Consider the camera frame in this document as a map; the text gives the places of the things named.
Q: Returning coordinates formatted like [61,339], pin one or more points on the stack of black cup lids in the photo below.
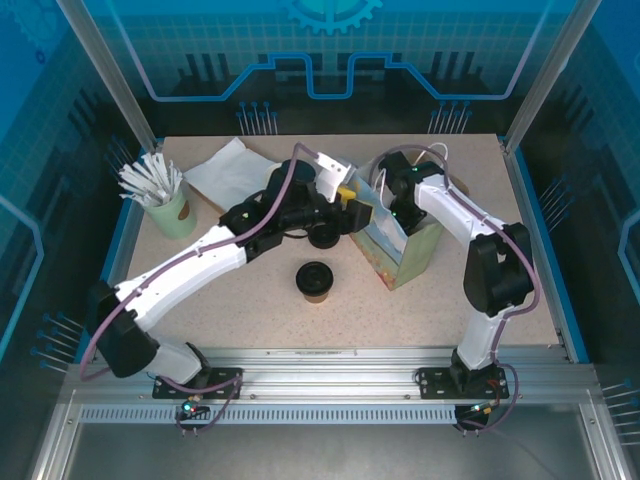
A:
[322,239]

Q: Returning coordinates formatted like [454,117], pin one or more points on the green paper gift bag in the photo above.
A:
[415,255]

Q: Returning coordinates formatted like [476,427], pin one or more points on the brown pulp cup carrier stack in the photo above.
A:
[462,190]

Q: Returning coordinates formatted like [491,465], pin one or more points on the black cup lid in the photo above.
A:
[314,277]

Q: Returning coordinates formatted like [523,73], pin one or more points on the paper coffee cup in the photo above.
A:
[316,299]

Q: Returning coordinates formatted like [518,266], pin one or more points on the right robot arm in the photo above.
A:
[495,270]

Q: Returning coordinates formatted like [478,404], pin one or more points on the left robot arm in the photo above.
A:
[190,270]

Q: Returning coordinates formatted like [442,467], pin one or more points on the white paper napkin stack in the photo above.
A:
[227,150]

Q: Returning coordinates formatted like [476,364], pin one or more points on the green straw holder cup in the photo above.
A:
[175,222]

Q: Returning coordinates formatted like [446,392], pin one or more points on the white paper-wrapped straw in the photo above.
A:
[176,182]
[152,170]
[132,180]
[170,177]
[142,180]
[131,197]

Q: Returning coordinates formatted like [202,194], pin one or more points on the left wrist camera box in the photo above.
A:
[332,172]

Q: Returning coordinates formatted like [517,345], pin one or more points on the aluminium mounting rail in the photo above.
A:
[325,375]

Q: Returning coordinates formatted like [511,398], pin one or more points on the blue-edged aluminium side rail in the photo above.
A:
[122,250]
[565,320]

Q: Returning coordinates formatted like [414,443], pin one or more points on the aluminium frame post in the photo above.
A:
[114,75]
[550,75]

